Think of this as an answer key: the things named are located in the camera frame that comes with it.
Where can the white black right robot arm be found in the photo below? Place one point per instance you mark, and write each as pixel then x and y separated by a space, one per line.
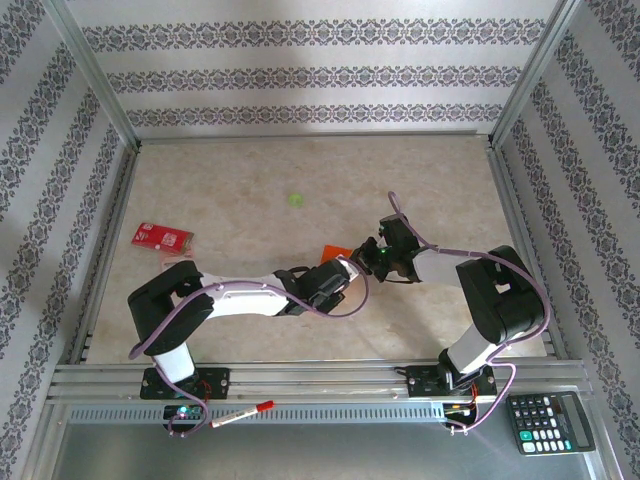
pixel 440 265

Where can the small green round sticker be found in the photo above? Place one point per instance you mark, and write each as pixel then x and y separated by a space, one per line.
pixel 295 200

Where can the aluminium mounting rail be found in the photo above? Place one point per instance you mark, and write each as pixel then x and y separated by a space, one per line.
pixel 320 380

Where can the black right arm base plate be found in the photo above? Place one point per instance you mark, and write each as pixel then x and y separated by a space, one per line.
pixel 422 382

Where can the white marker with red cap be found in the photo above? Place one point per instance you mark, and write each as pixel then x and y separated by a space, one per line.
pixel 240 414

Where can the steel shelf sheet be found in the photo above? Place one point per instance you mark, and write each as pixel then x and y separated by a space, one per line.
pixel 320 455

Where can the aluminium back rail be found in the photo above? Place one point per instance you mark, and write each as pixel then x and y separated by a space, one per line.
pixel 315 136

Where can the aluminium side rail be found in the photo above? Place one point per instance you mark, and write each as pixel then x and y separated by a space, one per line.
pixel 525 250
pixel 107 250

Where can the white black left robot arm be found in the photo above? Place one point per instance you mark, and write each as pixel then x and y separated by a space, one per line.
pixel 240 300

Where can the red card box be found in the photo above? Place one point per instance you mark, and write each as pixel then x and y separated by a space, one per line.
pixel 160 236

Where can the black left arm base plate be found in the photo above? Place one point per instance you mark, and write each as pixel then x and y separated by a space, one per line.
pixel 217 382

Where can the left controller board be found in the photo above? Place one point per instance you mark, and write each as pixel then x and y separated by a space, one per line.
pixel 182 411

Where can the black desk calculator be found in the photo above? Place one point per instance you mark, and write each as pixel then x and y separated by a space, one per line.
pixel 550 422

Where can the aluminium frame post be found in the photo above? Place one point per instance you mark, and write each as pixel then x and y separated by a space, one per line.
pixel 534 72
pixel 94 72

